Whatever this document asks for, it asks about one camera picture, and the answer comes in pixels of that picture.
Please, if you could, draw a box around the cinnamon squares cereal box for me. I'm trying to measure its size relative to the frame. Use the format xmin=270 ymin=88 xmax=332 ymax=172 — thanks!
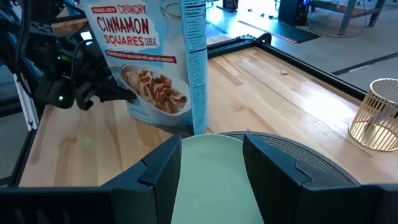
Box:
xmin=81 ymin=0 xmax=210 ymax=136

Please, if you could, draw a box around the grey round woven placemat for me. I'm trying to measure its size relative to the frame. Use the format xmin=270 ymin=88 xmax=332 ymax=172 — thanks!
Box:
xmin=217 ymin=130 xmax=361 ymax=187

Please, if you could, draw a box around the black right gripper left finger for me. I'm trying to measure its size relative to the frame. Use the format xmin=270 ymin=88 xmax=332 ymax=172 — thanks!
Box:
xmin=101 ymin=133 xmax=183 ymax=224

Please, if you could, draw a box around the lavender plastic spoon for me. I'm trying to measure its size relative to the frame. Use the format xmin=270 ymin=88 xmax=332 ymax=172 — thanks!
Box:
xmin=365 ymin=107 xmax=398 ymax=128

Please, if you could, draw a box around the silver aluminium post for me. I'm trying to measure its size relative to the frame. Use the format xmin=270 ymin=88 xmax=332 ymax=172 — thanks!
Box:
xmin=12 ymin=73 xmax=40 ymax=131

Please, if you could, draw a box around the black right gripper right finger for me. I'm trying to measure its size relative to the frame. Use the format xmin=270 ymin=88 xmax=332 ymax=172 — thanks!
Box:
xmin=243 ymin=133 xmax=359 ymax=224

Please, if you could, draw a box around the mint green plate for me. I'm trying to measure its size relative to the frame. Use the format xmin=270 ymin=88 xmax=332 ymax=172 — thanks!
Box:
xmin=170 ymin=133 xmax=265 ymax=224

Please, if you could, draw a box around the black computer tower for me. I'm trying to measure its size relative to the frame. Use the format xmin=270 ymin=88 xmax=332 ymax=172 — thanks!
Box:
xmin=277 ymin=0 xmax=312 ymax=27

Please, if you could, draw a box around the grey metal workbench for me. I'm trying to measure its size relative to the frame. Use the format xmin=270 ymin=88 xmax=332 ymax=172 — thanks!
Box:
xmin=310 ymin=0 xmax=386 ymax=37

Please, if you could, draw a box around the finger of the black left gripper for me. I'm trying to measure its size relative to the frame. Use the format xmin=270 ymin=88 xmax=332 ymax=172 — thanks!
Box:
xmin=99 ymin=85 xmax=138 ymax=104

